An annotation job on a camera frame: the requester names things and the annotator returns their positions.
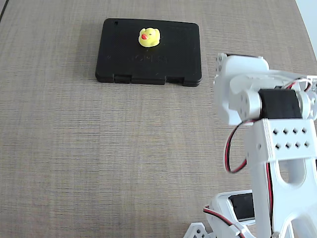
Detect yellow rubber duck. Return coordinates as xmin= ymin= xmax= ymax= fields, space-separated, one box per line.
xmin=138 ymin=27 xmax=160 ymax=48

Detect black plastic case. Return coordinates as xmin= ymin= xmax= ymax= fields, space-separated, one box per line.
xmin=95 ymin=18 xmax=204 ymax=87

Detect red black servo cable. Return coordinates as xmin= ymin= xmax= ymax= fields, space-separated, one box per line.
xmin=224 ymin=119 xmax=256 ymax=174

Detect red black white base cable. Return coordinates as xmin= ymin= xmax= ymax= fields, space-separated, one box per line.
xmin=203 ymin=207 xmax=248 ymax=237

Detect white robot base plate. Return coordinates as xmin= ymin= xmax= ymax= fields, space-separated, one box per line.
xmin=184 ymin=222 xmax=215 ymax=238

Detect red white black wrist cable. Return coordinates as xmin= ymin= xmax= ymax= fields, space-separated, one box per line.
xmin=282 ymin=78 xmax=313 ymax=93

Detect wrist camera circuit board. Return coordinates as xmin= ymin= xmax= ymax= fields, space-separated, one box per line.
xmin=307 ymin=76 xmax=317 ymax=93

